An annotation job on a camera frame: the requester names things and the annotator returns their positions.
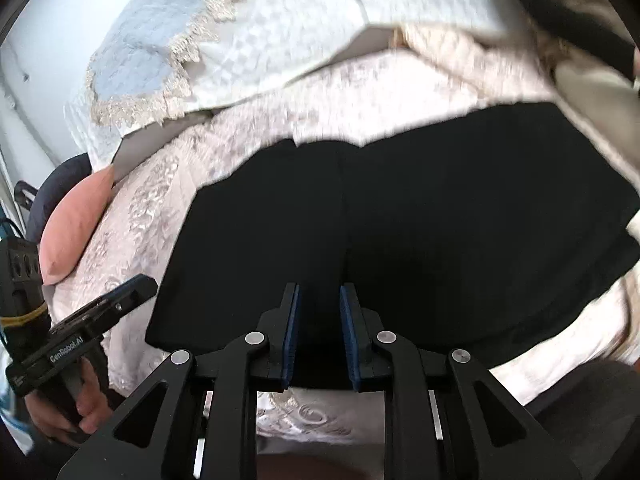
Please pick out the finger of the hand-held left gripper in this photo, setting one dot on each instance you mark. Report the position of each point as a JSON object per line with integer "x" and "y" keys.
{"x": 132, "y": 296}
{"x": 117, "y": 294}

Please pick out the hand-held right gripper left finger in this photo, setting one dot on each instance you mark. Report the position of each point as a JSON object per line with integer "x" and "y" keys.
{"x": 293, "y": 340}

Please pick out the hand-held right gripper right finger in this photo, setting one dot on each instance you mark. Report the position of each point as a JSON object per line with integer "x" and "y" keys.
{"x": 348, "y": 340}

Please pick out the black pants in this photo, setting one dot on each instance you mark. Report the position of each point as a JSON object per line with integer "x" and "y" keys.
{"x": 425, "y": 240}

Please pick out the person's left hand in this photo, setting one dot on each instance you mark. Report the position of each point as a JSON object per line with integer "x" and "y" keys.
{"x": 82, "y": 405}

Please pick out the pink pillow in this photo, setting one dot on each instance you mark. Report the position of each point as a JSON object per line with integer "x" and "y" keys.
{"x": 75, "y": 230}

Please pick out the pink floral quilted bedspread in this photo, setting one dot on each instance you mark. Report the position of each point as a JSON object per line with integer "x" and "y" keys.
{"x": 150, "y": 195}

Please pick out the blue-grey lace-trimmed pillow cover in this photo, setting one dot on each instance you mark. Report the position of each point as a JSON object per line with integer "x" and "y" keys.
{"x": 145, "y": 45}

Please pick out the white lace cover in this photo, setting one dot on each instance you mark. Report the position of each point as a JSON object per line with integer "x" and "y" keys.
{"x": 300, "y": 25}

